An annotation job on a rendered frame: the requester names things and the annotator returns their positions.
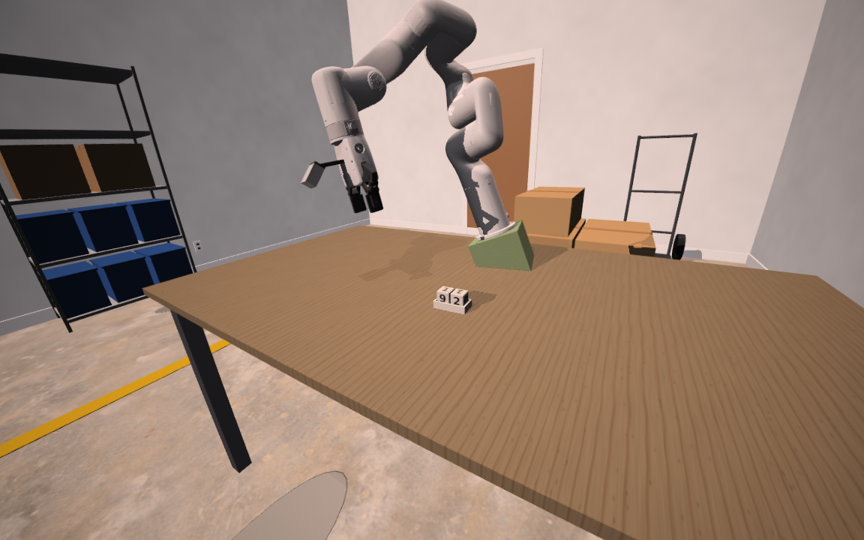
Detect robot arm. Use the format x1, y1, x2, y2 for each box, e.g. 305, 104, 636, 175
312, 0, 516, 240

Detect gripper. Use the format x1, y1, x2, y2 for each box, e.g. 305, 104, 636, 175
330, 133, 383, 213

